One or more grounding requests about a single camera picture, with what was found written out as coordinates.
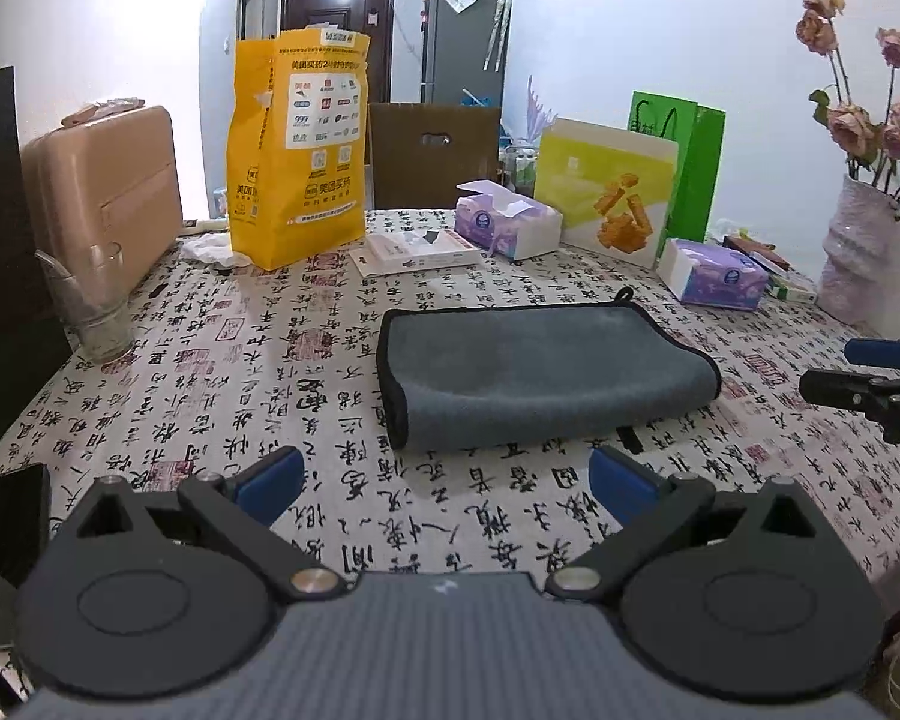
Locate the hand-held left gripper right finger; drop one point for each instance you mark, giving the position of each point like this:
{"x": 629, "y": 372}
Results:
{"x": 621, "y": 486}

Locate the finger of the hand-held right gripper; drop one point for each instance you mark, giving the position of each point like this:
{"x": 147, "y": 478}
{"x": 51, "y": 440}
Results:
{"x": 840, "y": 387}
{"x": 874, "y": 351}

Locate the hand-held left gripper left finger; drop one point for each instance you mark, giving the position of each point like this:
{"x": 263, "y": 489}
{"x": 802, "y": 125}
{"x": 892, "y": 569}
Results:
{"x": 268, "y": 481}

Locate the grey towel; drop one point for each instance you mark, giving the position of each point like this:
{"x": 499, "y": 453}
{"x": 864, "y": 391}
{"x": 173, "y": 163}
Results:
{"x": 540, "y": 371}

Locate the white ribbed vase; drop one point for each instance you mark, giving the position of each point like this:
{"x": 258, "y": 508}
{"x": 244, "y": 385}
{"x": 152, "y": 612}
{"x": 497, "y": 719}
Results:
{"x": 866, "y": 262}

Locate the small green box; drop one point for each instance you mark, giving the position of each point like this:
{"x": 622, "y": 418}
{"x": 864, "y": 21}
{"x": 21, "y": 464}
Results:
{"x": 791, "y": 289}

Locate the calligraphy print tablecloth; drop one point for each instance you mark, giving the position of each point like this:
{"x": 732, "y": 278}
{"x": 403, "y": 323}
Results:
{"x": 285, "y": 360}

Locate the dark red box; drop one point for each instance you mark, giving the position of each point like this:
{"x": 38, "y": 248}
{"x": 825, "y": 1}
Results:
{"x": 757, "y": 251}

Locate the purple tissue pack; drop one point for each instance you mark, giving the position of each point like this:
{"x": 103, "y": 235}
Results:
{"x": 506, "y": 221}
{"x": 716, "y": 277}

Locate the dried pink roses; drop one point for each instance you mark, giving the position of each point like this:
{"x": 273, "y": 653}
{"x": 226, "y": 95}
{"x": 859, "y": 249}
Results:
{"x": 855, "y": 124}

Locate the clear glass cup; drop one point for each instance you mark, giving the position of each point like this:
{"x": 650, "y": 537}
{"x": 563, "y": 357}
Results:
{"x": 97, "y": 315}

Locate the crumpled white plastic bag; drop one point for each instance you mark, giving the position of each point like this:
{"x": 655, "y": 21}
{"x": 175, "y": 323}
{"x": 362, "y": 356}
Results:
{"x": 210, "y": 247}

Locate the green paper bag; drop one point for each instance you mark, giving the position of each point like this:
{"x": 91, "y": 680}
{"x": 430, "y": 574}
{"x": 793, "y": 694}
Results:
{"x": 701, "y": 165}

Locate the black phone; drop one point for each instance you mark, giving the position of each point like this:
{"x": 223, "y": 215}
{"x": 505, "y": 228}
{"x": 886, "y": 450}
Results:
{"x": 13, "y": 532}

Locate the flat white box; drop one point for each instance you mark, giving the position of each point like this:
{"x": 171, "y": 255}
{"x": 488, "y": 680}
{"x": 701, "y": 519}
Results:
{"x": 412, "y": 251}

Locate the yellow-white snack bag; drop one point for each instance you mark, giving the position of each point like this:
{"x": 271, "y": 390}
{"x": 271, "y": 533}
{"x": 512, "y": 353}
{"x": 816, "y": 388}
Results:
{"x": 607, "y": 187}

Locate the yellow paper bag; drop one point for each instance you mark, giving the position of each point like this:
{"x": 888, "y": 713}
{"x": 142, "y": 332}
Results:
{"x": 300, "y": 157}

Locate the pink suitcase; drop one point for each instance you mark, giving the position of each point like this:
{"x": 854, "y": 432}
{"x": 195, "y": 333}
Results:
{"x": 109, "y": 195}

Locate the brown cardboard box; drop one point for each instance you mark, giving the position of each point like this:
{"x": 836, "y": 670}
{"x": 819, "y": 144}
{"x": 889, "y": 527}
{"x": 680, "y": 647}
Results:
{"x": 431, "y": 165}

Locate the purple plant ornament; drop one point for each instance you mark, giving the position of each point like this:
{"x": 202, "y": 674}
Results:
{"x": 538, "y": 109}

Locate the dark brown door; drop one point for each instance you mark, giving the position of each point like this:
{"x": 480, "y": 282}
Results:
{"x": 337, "y": 22}

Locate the grey refrigerator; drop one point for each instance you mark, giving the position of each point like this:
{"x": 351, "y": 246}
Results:
{"x": 457, "y": 45}

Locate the folded umbrella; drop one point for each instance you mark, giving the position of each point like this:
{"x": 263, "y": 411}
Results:
{"x": 499, "y": 26}

